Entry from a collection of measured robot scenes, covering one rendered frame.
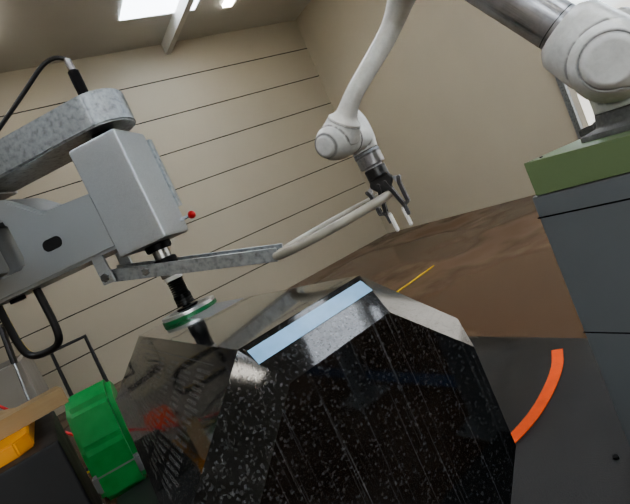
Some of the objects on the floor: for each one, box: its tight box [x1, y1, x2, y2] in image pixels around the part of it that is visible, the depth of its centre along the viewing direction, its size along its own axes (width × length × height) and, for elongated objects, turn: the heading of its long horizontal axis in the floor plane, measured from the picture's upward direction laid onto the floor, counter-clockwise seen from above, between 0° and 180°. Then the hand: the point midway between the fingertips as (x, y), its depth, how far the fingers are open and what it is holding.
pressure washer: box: [50, 334, 147, 501], centre depth 260 cm, size 35×35×87 cm
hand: (400, 219), depth 156 cm, fingers closed on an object, 4 cm apart
